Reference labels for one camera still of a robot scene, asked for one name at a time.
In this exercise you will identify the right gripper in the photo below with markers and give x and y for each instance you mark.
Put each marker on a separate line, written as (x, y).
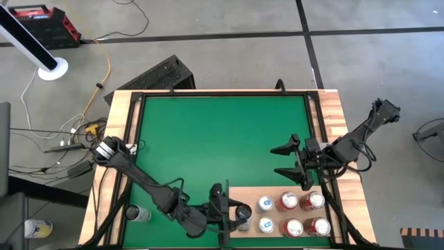
(312, 156)

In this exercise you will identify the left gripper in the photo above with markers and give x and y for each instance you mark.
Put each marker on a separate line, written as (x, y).
(218, 215)

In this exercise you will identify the silver Red Bull sugarfree can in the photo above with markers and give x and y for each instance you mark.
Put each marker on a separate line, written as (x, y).
(266, 225)

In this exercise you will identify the green-white soda can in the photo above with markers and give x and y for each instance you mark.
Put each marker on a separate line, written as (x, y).
(265, 203)

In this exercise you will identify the red Fanta strawberry can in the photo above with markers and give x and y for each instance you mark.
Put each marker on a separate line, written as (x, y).
(287, 200)

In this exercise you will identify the red Coca-Cola can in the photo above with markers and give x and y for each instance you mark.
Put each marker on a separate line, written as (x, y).
(317, 226)
(292, 227)
(312, 200)

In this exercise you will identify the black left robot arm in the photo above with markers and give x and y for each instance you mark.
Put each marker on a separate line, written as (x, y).
(145, 180)

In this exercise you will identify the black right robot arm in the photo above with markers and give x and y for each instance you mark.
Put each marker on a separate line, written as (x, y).
(360, 135)

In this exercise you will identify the light wooden board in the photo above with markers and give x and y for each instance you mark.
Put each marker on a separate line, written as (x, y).
(249, 191)

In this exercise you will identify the green table mat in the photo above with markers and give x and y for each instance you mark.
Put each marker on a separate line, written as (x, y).
(208, 139)

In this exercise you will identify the orange black striped object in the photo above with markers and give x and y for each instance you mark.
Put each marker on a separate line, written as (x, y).
(421, 237)

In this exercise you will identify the black power adapter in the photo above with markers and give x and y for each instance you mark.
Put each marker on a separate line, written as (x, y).
(79, 169)

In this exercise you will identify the yellow plug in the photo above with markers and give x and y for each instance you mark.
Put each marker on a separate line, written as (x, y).
(92, 128)

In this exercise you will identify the black power strip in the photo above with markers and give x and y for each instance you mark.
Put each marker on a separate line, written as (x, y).
(66, 148)

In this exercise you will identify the white yellow wipes canister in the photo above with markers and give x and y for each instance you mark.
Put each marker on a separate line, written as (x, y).
(38, 228)

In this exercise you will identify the white black pole stand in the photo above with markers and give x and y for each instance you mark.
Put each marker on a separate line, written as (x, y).
(31, 45)

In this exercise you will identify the red black tool case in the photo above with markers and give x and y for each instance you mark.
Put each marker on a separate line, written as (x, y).
(45, 27)

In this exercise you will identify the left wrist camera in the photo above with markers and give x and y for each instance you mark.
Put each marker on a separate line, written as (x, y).
(215, 191)

